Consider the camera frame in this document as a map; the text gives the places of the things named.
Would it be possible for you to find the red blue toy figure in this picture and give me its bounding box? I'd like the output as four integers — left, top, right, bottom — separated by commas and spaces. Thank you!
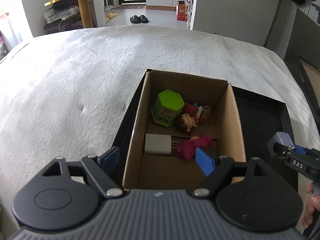
182, 102, 211, 121

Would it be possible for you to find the green hexagonal container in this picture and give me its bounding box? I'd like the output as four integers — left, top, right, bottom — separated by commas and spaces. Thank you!
151, 89, 185, 127

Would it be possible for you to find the person right hand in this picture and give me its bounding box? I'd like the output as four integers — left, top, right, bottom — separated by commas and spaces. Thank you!
302, 183, 320, 229

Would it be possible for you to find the lilac cube toy figure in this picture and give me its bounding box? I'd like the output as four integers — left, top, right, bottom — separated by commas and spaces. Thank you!
267, 132, 294, 157

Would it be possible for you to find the pink haired toy figure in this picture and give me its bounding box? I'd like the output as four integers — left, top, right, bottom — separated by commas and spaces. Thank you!
175, 134, 212, 160

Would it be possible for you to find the black tray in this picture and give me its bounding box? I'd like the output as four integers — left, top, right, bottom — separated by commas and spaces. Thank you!
112, 69, 298, 191

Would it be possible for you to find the brown haired doll figure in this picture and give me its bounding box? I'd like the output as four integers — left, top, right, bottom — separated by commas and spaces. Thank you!
180, 113, 197, 133

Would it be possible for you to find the white power adapter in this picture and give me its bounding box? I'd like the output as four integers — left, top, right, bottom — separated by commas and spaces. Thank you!
144, 133, 179, 155

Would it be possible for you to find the brown cardboard box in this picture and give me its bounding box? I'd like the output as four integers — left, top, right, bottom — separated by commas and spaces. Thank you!
122, 70, 246, 190

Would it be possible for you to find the white fleece blanket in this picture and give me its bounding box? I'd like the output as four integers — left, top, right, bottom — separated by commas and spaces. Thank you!
1, 25, 319, 237

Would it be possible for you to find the black slippers pair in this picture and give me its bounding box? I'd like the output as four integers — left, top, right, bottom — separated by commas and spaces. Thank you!
130, 15, 149, 24

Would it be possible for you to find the orange cardboard box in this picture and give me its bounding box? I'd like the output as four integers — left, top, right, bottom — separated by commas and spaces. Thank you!
176, 1, 188, 22

